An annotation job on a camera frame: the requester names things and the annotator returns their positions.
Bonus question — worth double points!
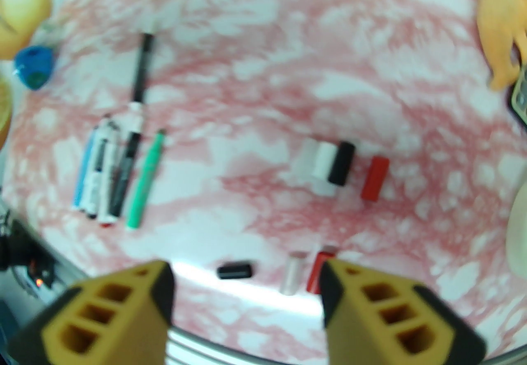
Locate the orange plush toy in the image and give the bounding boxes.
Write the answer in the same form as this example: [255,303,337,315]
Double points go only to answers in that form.
[473,0,527,92]

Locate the black pen cap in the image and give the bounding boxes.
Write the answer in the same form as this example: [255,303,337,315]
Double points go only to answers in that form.
[217,260,254,281]
[328,141,357,187]

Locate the white bottle blue cap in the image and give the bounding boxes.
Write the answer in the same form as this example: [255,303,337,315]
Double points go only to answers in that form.
[13,45,56,92]

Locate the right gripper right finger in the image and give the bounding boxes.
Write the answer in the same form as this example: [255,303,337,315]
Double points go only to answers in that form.
[319,258,487,365]

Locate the blue pen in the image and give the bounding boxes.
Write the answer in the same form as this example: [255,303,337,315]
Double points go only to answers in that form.
[72,126,101,211]

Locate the white marker pen red ink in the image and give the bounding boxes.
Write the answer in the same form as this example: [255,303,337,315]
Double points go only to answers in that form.
[99,124,123,229]

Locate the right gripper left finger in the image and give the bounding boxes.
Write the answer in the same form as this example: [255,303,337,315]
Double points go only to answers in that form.
[8,260,175,365]

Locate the red pen cap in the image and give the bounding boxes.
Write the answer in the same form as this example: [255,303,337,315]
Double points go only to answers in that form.
[360,155,390,202]
[307,245,339,295]

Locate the clear pen cap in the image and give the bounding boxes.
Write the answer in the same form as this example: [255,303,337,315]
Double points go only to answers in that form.
[298,139,326,187]
[280,250,309,296]

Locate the green pen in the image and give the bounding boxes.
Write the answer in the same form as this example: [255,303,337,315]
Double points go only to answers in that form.
[126,129,167,231]

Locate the white pen cap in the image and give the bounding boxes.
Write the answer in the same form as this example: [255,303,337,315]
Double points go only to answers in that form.
[311,142,342,197]

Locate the pink marble pattern mat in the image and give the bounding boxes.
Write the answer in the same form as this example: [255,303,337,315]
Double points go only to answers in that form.
[4,0,527,360]

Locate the white marker pen black ink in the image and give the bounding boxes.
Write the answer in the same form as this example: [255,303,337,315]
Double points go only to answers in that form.
[131,32,155,103]
[82,120,112,219]
[93,124,118,223]

